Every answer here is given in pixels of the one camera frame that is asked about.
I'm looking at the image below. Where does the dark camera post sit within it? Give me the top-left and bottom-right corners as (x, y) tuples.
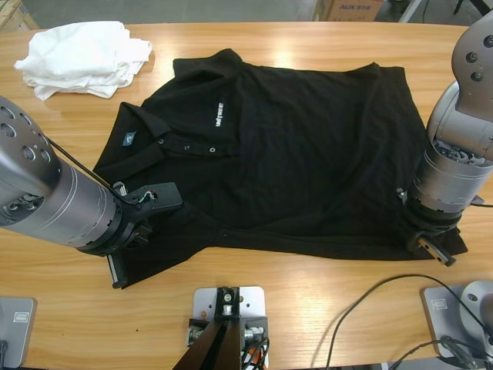
(171, 284), (243, 370)

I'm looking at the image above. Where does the long black table cable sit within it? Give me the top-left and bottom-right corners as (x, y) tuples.
(325, 274), (493, 370)

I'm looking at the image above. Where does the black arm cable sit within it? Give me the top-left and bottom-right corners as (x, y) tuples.
(46, 139), (130, 204)

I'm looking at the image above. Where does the white mount block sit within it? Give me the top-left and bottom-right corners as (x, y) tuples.
(192, 285), (267, 348)

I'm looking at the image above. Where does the grey metal stand leg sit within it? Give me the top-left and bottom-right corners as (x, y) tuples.
(397, 0), (425, 23)

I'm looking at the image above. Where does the brown cardboard box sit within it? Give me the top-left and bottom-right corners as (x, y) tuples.
(0, 0), (40, 32)

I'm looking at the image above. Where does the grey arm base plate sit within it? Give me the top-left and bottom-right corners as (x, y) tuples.
(421, 280), (493, 362)
(0, 295), (39, 369)

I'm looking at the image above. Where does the black polo shirt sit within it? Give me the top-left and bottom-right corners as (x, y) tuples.
(92, 48), (469, 288)

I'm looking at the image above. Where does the orange cable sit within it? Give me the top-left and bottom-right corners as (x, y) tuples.
(245, 344), (267, 366)

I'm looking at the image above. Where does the white folded shirt pile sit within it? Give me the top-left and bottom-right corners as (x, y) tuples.
(13, 20), (153, 103)

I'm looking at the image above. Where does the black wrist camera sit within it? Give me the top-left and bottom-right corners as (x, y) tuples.
(122, 181), (183, 217)

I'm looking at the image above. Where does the white printed cardboard box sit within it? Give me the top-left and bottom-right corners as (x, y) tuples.
(310, 0), (384, 22)

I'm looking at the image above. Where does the black metal corner bracket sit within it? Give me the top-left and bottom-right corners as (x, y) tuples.
(240, 315), (270, 350)
(186, 317), (211, 346)

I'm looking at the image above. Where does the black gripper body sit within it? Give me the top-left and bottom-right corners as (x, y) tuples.
(396, 187), (463, 268)
(75, 180), (152, 291)

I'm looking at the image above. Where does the black tripod leg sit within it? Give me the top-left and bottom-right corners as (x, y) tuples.
(452, 0), (493, 28)

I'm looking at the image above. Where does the black cable at base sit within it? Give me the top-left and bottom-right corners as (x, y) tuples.
(396, 334), (493, 370)

